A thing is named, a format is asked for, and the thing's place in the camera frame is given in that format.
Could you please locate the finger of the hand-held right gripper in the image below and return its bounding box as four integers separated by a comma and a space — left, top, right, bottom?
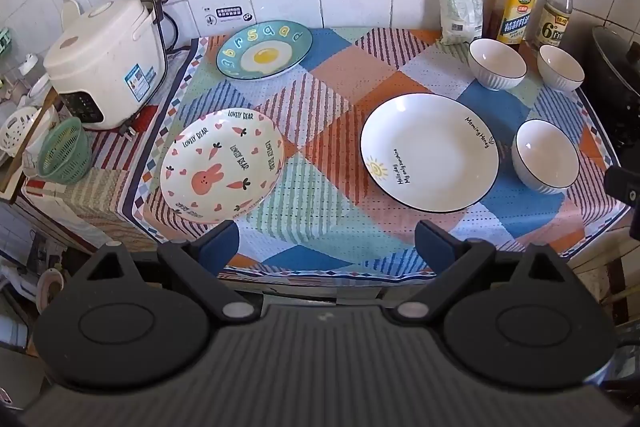
603, 166, 640, 210

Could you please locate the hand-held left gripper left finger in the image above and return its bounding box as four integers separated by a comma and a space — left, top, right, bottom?
86, 220, 257, 324

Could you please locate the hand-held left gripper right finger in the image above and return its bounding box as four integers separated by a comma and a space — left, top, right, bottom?
392, 220, 569, 324

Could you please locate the white ribbed bowl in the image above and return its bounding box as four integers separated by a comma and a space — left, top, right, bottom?
537, 44, 586, 93
511, 119, 581, 196
468, 38, 528, 92

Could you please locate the pink bunny print plate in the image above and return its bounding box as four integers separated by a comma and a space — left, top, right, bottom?
160, 108, 286, 225

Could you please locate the white sun print plate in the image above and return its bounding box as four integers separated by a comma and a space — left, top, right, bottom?
360, 93, 501, 214

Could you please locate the black wok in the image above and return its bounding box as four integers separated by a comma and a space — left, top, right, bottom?
585, 24, 640, 158

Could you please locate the striped cloth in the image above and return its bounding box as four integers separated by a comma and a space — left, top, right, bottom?
15, 103, 166, 254

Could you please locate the white label vinegar bottle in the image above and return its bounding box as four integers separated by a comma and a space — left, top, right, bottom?
534, 0, 580, 50

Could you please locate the colourful checkered tablecloth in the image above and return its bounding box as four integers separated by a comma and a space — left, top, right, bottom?
122, 27, 633, 289

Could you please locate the green plastic basket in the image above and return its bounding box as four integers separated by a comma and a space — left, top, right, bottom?
37, 117, 94, 184

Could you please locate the teal egg print plate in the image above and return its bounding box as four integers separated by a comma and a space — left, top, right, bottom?
216, 21, 314, 80

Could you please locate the white rice cooker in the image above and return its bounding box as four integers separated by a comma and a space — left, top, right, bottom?
42, 0, 168, 132

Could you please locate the white seasoning packet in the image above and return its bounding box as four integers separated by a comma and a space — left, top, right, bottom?
438, 0, 485, 46

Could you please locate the white plastic basket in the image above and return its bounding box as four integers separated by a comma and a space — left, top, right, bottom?
0, 106, 44, 156

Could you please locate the white wall sticker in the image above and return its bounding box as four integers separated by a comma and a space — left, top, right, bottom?
202, 4, 254, 26

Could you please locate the black power cable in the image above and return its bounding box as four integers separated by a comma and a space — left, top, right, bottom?
118, 0, 180, 54

